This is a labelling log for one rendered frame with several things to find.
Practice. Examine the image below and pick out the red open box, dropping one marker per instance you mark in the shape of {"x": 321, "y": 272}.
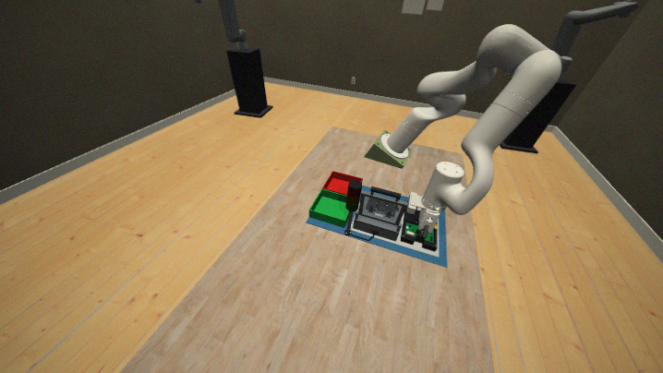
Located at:
{"x": 338, "y": 182}

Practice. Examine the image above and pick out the green bin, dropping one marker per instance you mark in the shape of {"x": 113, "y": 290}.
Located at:
{"x": 330, "y": 207}

